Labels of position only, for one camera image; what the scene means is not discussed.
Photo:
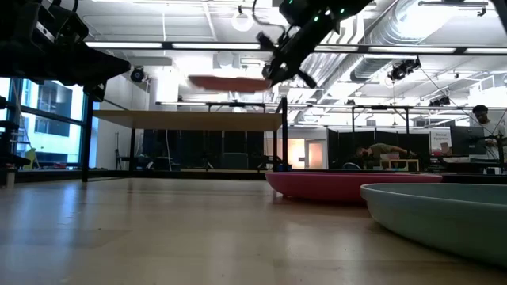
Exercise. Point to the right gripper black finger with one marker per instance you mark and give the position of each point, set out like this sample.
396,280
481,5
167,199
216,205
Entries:
271,70
283,77

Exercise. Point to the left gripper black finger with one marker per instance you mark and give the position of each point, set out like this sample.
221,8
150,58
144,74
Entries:
59,63
95,92

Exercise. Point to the pink plate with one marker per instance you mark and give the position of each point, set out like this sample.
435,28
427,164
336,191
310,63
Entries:
328,188

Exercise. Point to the green plate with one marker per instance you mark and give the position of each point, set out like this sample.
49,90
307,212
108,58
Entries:
435,217

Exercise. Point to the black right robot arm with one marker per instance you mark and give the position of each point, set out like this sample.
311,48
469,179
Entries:
305,8

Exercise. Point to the wooden shelf with black legs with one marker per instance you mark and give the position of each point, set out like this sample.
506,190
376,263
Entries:
186,120

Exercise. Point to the white round ceiling lamp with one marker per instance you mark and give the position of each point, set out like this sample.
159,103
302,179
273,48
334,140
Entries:
242,21

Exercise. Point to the black tripod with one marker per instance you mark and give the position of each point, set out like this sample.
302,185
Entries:
118,152

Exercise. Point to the yellow-green chair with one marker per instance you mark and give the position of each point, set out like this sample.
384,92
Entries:
31,158

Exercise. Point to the person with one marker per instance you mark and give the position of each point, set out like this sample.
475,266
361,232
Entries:
381,149
491,127

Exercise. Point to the small wooden table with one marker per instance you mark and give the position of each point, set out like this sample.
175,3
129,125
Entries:
399,161

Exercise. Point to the white sign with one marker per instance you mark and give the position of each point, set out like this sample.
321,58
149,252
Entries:
439,138

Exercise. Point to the black computer monitor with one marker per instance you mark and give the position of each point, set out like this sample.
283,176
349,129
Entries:
467,140

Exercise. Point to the black frame bar with lights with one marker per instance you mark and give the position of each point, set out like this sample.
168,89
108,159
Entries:
273,47

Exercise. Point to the black round camera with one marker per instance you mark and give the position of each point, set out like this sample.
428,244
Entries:
137,74

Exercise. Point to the window with black frame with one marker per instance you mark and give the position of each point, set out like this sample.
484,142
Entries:
51,126

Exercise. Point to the silver ventilation duct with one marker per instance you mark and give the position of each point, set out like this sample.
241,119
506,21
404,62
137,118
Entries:
376,59

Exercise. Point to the black ceiling-mounted camera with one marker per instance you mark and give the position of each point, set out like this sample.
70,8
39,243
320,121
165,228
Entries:
440,101
404,69

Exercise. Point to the black aluminium table frame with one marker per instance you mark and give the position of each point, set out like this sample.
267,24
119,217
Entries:
158,175

